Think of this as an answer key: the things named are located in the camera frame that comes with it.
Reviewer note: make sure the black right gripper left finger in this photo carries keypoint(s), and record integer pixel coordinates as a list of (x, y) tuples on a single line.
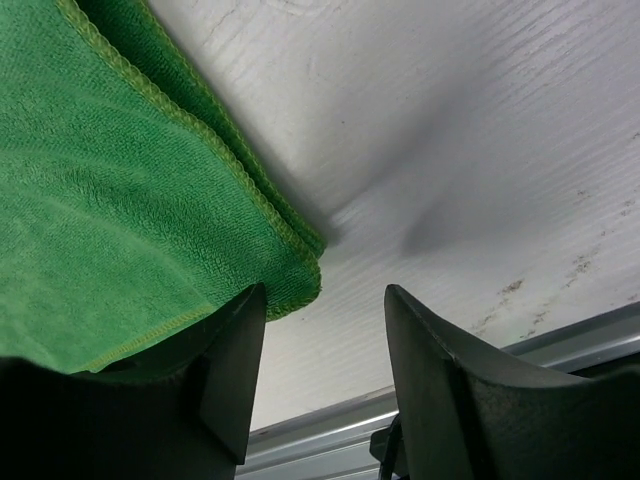
[(182, 408)]

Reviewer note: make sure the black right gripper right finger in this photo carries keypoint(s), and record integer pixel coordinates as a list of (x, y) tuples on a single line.
[(469, 410)]

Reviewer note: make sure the green towel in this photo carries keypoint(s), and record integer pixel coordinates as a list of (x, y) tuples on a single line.
[(131, 204)]

